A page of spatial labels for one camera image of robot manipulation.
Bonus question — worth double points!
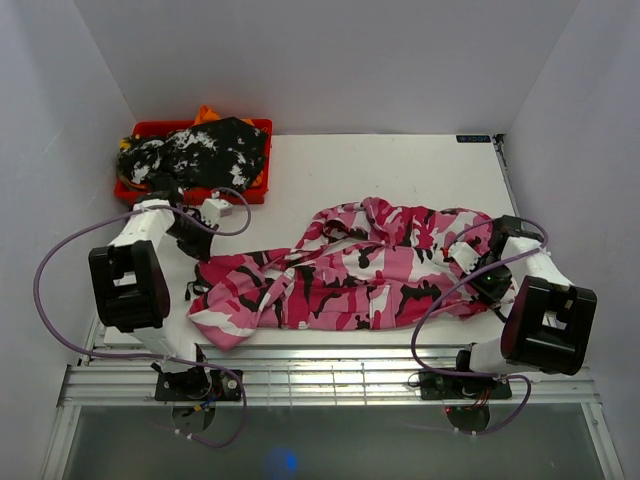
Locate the pink camouflage trousers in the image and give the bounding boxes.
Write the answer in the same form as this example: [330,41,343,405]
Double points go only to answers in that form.
[187,197,491,351]

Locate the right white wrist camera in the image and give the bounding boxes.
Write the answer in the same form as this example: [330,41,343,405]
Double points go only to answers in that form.
[444,242,482,275]

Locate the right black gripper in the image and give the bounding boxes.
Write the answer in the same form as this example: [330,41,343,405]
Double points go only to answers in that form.
[461,256,513,306]

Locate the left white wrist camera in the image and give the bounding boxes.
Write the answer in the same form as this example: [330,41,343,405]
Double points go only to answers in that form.
[198,198,233,228]

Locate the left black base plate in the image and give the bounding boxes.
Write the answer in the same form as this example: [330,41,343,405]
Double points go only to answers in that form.
[154,367,243,403]

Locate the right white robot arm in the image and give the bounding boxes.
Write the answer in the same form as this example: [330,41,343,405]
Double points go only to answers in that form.
[447,215,597,397]

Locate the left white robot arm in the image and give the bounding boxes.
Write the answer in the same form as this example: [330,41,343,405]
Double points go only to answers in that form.
[88,185,213,400]

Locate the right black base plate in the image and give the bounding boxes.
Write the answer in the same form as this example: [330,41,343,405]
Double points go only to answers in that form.
[408,370,512,401]

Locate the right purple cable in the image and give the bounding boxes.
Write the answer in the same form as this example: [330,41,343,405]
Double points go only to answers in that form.
[409,217,550,437]

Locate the small blue table label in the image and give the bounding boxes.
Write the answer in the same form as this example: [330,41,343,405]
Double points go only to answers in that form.
[455,134,492,144]

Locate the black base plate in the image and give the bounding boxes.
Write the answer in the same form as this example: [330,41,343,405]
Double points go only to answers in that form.
[408,370,512,401]
[154,367,243,403]

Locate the aluminium frame rail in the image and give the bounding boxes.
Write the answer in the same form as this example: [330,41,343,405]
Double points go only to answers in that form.
[40,347,624,479]

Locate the black white camouflage trousers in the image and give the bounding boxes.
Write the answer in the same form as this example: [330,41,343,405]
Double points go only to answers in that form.
[116,116,270,201]

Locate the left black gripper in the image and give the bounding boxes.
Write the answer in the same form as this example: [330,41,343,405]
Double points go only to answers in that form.
[165,213,218,262]

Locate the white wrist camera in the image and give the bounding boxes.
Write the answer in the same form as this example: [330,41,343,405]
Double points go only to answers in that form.
[198,198,233,228]
[444,242,482,275]

